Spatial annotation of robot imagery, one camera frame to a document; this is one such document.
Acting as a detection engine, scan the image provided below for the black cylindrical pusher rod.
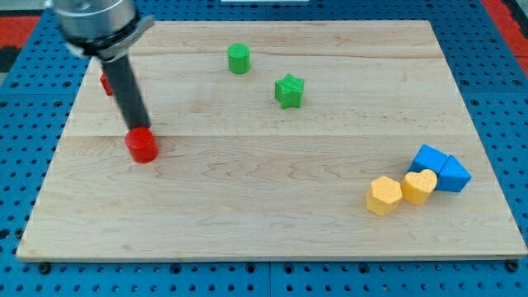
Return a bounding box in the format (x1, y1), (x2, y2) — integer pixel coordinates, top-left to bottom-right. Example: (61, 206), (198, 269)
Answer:
(102, 55), (151, 130)

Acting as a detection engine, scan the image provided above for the red cylinder block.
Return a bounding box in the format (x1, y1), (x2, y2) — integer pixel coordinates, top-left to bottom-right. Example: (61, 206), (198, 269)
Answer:
(125, 127), (158, 163)

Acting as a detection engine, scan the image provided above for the wooden board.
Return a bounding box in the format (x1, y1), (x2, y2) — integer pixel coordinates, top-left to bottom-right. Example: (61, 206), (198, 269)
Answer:
(16, 21), (527, 262)

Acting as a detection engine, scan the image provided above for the red block behind rod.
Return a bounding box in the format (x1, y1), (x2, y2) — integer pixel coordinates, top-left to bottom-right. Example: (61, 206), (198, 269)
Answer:
(100, 73), (113, 96)

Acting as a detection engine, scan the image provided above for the blue triangle block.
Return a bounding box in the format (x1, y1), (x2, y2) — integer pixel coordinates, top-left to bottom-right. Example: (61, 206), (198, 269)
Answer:
(435, 155), (472, 192)

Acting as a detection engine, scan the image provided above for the green star block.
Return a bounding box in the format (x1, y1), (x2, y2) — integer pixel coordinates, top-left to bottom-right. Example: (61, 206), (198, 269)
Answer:
(275, 73), (304, 109)

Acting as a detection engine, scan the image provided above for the green cylinder block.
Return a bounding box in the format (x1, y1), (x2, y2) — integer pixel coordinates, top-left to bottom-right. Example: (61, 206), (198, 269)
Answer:
(227, 43), (251, 74)

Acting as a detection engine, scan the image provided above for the yellow hexagon block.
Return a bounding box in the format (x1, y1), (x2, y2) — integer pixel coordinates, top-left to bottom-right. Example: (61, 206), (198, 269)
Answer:
(365, 176), (403, 216)

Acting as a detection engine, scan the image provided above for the blue cube block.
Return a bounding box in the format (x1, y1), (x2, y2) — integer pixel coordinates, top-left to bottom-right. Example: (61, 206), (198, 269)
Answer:
(408, 144), (448, 174)

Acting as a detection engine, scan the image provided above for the yellow heart block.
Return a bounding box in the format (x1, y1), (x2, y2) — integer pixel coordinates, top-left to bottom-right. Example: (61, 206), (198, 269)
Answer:
(401, 169), (437, 205)

